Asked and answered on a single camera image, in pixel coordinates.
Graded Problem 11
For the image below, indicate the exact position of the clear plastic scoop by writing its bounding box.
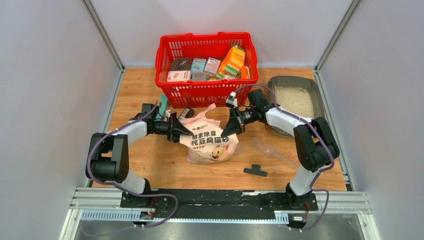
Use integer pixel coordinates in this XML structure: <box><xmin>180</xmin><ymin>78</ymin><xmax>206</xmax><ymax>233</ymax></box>
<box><xmin>251</xmin><ymin>137</ymin><xmax>299</xmax><ymax>169</ymax></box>

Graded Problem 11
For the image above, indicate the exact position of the teal small box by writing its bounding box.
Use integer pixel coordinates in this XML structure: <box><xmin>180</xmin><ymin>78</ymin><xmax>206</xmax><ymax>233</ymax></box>
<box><xmin>190</xmin><ymin>58</ymin><xmax>207</xmax><ymax>73</ymax></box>

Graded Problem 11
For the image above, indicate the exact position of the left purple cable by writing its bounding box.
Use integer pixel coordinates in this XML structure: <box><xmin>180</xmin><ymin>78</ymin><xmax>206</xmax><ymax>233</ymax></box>
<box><xmin>85</xmin><ymin>100</ymin><xmax>180</xmax><ymax>237</ymax></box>

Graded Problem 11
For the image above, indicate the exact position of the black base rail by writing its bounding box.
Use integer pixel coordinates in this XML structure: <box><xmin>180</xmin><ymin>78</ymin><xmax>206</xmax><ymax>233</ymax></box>
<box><xmin>120</xmin><ymin>188</ymin><xmax>319</xmax><ymax>221</ymax></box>

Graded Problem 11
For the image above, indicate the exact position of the orange item in basket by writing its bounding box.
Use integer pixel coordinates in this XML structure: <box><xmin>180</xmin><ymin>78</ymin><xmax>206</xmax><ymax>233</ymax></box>
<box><xmin>238</xmin><ymin>65</ymin><xmax>251</xmax><ymax>80</ymax></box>

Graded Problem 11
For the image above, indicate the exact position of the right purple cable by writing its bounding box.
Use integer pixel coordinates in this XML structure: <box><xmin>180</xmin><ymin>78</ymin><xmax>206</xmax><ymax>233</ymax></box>
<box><xmin>233</xmin><ymin>83</ymin><xmax>336</xmax><ymax>232</ymax></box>

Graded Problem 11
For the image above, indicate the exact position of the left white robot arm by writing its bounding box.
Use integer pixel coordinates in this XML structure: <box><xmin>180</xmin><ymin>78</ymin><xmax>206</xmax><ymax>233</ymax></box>
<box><xmin>85</xmin><ymin>103</ymin><xmax>193</xmax><ymax>208</ymax></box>

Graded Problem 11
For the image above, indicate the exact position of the black bag clip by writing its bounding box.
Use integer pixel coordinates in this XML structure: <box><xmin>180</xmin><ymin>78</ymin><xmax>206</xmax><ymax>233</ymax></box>
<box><xmin>243</xmin><ymin>164</ymin><xmax>268</xmax><ymax>177</ymax></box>

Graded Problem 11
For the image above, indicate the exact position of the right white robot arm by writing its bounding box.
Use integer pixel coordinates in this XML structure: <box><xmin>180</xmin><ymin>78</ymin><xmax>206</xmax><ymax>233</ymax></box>
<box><xmin>221</xmin><ymin>89</ymin><xmax>340</xmax><ymax>210</ymax></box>

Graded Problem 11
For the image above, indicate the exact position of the grey pink small box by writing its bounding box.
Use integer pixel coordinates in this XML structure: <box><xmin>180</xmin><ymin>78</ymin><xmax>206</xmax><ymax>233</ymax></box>
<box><xmin>203</xmin><ymin>57</ymin><xmax>222</xmax><ymax>76</ymax></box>

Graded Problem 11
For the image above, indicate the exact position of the orange striped sponge pack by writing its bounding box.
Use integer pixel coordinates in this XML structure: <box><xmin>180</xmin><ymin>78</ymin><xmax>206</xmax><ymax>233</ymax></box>
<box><xmin>216</xmin><ymin>44</ymin><xmax>246</xmax><ymax>80</ymax></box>

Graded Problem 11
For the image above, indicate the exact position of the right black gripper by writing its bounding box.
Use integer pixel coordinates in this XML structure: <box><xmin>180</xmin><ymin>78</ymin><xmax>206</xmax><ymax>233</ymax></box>
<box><xmin>220</xmin><ymin>106</ymin><xmax>256</xmax><ymax>139</ymax></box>

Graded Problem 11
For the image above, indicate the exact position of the pink cat litter bag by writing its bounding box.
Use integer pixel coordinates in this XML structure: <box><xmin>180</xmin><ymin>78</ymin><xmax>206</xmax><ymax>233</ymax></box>
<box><xmin>179</xmin><ymin>103</ymin><xmax>239</xmax><ymax>164</ymax></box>

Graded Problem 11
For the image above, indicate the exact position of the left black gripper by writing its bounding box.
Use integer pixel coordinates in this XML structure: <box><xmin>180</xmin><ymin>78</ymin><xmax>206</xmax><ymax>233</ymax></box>
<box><xmin>154</xmin><ymin>116</ymin><xmax>193</xmax><ymax>143</ymax></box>

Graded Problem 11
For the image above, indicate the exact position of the red plastic shopping basket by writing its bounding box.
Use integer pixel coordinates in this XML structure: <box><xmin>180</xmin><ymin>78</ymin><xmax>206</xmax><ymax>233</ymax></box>
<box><xmin>155</xmin><ymin>32</ymin><xmax>259</xmax><ymax>108</ymax></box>

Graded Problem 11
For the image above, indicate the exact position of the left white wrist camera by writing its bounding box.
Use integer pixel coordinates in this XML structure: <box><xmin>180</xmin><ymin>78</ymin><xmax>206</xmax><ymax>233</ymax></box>
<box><xmin>164</xmin><ymin>109</ymin><xmax>177</xmax><ymax>121</ymax></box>

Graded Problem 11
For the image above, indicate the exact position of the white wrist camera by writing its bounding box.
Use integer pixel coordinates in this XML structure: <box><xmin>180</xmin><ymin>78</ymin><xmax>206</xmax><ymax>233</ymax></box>
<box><xmin>225</xmin><ymin>91</ymin><xmax>238</xmax><ymax>108</ymax></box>
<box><xmin>164</xmin><ymin>109</ymin><xmax>177</xmax><ymax>121</ymax></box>

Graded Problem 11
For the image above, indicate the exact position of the purple cable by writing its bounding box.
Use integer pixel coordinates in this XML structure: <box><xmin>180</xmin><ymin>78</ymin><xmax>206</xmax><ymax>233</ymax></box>
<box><xmin>233</xmin><ymin>83</ymin><xmax>336</xmax><ymax>232</ymax></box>
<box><xmin>85</xmin><ymin>100</ymin><xmax>180</xmax><ymax>237</ymax></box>

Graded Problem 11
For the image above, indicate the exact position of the grey litter box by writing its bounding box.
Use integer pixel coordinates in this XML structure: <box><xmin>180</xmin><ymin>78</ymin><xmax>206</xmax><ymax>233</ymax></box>
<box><xmin>267</xmin><ymin>75</ymin><xmax>325</xmax><ymax>119</ymax></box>

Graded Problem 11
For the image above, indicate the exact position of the teal rectangular box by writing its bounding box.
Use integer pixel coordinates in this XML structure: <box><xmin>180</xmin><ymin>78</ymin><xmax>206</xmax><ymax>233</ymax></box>
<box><xmin>155</xmin><ymin>93</ymin><xmax>169</xmax><ymax>121</ymax></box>

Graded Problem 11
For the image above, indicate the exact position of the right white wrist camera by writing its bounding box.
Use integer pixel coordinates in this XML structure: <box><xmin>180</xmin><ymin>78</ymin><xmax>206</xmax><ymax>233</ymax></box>
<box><xmin>225</xmin><ymin>91</ymin><xmax>238</xmax><ymax>108</ymax></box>

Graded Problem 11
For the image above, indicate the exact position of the pink white box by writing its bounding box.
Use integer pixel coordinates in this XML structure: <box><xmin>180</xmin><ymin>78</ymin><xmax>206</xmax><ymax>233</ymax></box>
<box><xmin>166</xmin><ymin>70</ymin><xmax>191</xmax><ymax>82</ymax></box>

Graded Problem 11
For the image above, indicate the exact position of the black rectangular box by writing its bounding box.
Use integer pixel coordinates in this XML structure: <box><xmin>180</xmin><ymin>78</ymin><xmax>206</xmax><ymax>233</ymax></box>
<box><xmin>178</xmin><ymin>107</ymin><xmax>195</xmax><ymax>121</ymax></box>

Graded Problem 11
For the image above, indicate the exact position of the brown round tin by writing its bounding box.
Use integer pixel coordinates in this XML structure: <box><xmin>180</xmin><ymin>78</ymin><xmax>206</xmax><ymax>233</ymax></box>
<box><xmin>169</xmin><ymin>57</ymin><xmax>192</xmax><ymax>71</ymax></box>

